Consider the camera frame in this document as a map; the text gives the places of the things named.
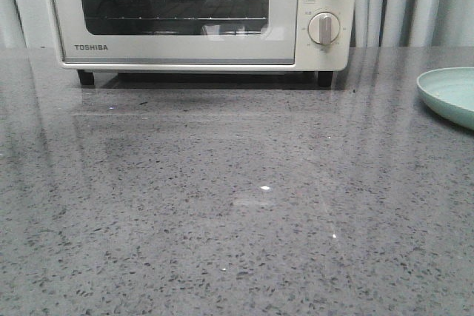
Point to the white curtain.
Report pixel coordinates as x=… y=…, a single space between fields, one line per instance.
x=385 y=23

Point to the glass oven door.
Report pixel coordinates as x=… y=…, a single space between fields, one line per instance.
x=177 y=47

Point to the white Toshiba toaster oven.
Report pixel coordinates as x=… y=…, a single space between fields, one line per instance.
x=310 y=58

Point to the wire oven rack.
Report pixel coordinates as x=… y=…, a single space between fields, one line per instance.
x=178 y=17

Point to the light green plate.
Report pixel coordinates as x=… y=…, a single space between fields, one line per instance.
x=449 y=93

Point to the lower oven control knob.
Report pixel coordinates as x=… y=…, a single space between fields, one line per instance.
x=324 y=28

